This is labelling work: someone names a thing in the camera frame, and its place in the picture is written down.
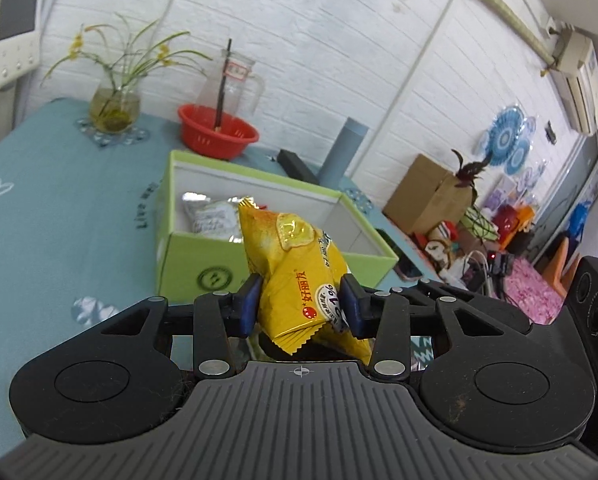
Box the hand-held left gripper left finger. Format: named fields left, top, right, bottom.
left=99, top=274, right=264, bottom=380

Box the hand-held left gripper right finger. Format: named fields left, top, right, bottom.
left=339, top=274, right=530, bottom=382

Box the yellow snack packet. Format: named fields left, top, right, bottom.
left=236, top=197, right=375, bottom=367

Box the green cardboard box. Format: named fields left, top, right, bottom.
left=155, top=150, right=400, bottom=306

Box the orange chair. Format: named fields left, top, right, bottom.
left=544, top=237, right=582, bottom=296

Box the red-cased phone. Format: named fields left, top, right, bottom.
left=377, top=229, right=425, bottom=282

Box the pink rug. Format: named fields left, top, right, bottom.
left=501, top=260, right=564, bottom=326

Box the silver snack packet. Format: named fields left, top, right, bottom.
left=181, top=191, right=245, bottom=245

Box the stuffed toy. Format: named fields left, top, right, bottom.
left=424, top=222, right=462, bottom=271

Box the brown cardboard box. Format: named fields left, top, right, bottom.
left=382, top=154, right=474, bottom=235

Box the black box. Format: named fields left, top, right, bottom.
left=277, top=150, right=322, bottom=183

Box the grey cylinder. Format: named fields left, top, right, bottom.
left=318, top=117, right=369, bottom=192

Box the red plastic basket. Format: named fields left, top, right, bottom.
left=177, top=103, right=260, bottom=161

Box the purple plant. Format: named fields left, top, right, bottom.
left=451, top=149, right=494, bottom=206

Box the teal tablecloth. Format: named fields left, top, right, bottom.
left=0, top=97, right=445, bottom=461

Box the glass pitcher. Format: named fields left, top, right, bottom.
left=199, top=49, right=265, bottom=126

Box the black stick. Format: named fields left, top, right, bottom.
left=214, top=38, right=233, bottom=132

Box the white air conditioner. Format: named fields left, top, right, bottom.
left=549, top=27, right=598, bottom=136

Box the glass vase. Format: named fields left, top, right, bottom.
left=89, top=87, right=141, bottom=133

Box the yellow flowering plant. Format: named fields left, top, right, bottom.
left=42, top=12, right=212, bottom=111

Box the beige pipe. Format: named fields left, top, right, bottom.
left=429, top=0, right=554, bottom=68

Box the white machine with screen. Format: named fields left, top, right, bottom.
left=0, top=0, right=47, bottom=93

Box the blue round wall decoration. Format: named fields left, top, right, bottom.
left=476, top=105, right=537, bottom=176

